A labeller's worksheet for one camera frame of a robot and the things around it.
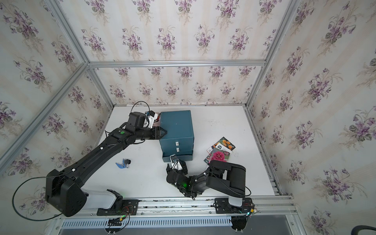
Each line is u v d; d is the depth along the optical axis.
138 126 0.62
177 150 0.82
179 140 0.78
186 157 0.87
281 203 0.75
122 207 0.70
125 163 0.86
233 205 0.61
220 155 0.90
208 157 0.91
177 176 0.64
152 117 0.72
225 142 0.98
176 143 0.77
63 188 0.39
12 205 0.37
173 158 0.73
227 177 0.48
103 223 0.76
